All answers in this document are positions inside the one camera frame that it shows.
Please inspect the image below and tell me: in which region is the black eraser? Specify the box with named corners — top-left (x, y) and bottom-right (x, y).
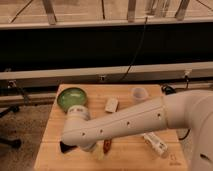
top-left (60, 142), bottom-right (76, 153)

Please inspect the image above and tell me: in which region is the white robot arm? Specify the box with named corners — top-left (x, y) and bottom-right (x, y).
top-left (61, 90), bottom-right (213, 171)

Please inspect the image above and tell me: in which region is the white sponge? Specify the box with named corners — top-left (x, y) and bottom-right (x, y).
top-left (105, 98), bottom-right (119, 113)

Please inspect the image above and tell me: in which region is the red chili pepper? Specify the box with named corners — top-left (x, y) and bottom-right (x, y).
top-left (103, 139), bottom-right (112, 154)

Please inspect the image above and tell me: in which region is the wooden table board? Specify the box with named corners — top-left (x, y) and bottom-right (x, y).
top-left (34, 84), bottom-right (188, 171)

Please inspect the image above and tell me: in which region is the white plastic bottle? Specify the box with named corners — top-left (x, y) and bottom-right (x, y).
top-left (142, 132), bottom-right (168, 157)

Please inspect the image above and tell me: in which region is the green bowl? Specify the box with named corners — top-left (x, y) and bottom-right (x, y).
top-left (57, 87), bottom-right (87, 112)

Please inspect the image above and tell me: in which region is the clear plastic cup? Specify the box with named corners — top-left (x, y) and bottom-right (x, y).
top-left (131, 87), bottom-right (149, 103)

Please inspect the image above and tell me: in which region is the black office chair base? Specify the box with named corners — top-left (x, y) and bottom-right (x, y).
top-left (0, 105), bottom-right (23, 150)

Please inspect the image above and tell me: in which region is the black cable on floor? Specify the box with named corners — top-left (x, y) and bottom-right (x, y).
top-left (161, 76), bottom-right (192, 141)

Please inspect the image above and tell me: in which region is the black hanging cable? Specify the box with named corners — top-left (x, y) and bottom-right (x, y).
top-left (118, 16), bottom-right (149, 83)

